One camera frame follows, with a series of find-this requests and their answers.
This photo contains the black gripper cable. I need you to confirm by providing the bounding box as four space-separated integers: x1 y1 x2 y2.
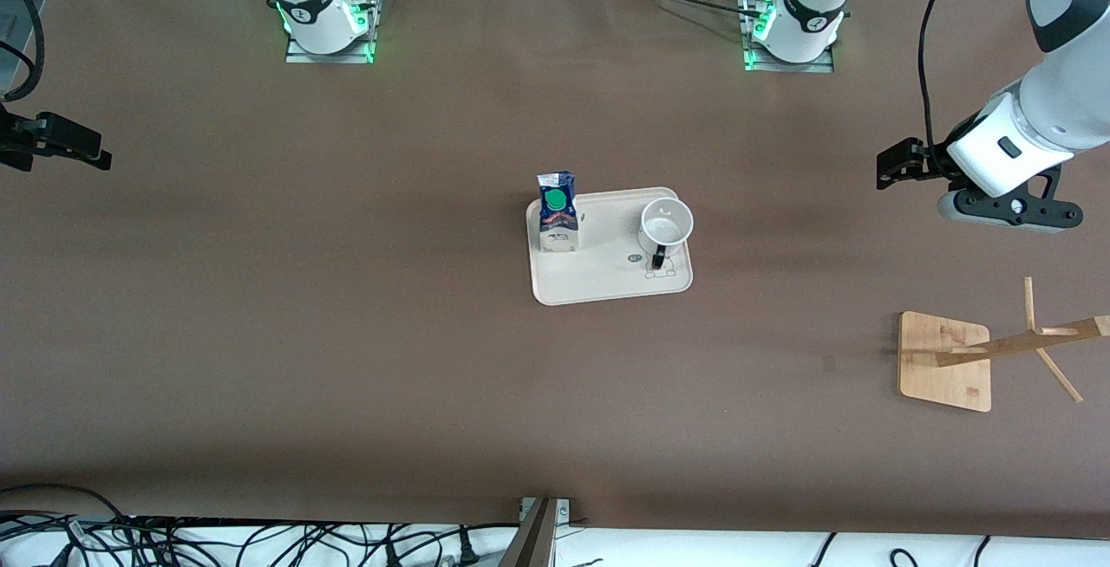
0 0 44 104
917 0 985 171

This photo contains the blue white milk carton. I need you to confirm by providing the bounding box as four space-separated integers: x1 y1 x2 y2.
535 170 584 254

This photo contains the wooden cup rack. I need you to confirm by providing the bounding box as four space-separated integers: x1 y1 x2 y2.
898 277 1110 414

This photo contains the aluminium profile bar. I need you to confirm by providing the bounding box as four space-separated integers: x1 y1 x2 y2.
496 498 560 567

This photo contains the cream rabbit print tray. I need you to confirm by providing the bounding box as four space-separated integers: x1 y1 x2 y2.
526 186 695 306

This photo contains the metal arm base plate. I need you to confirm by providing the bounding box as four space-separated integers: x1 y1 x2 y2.
742 0 835 74
285 0 376 65

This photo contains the small metal bracket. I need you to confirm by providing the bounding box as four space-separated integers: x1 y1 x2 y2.
519 498 573 526

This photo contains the white cup black handle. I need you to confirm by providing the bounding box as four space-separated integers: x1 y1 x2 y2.
637 198 695 274

